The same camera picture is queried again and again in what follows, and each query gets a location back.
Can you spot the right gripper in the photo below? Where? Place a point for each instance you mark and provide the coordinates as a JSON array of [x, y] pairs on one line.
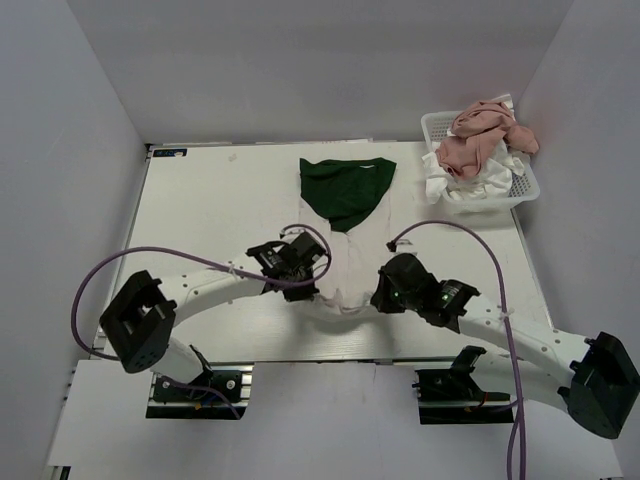
[[381, 299]]

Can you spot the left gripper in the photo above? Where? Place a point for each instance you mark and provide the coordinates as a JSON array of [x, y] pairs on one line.
[[303, 293]]

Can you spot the white and green t-shirt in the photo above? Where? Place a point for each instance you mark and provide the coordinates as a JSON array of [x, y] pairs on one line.
[[349, 203]]

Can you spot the pink t-shirt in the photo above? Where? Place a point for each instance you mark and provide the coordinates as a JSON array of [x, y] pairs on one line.
[[476, 132]]

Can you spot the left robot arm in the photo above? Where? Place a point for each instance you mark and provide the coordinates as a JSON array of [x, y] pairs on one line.
[[140, 319]]

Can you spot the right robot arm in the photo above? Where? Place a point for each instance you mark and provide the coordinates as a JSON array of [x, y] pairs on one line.
[[593, 380]]

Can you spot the white cloths in basket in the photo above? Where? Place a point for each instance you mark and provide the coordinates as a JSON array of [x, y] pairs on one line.
[[477, 155]]

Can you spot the white plastic basket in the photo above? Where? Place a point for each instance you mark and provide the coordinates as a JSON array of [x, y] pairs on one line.
[[505, 181]]

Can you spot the blue label sticker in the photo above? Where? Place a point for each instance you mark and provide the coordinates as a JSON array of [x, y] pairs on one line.
[[169, 152]]

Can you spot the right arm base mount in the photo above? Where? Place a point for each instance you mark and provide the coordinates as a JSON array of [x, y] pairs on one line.
[[449, 396]]

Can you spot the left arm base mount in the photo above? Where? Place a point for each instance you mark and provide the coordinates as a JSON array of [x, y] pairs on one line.
[[227, 394]]

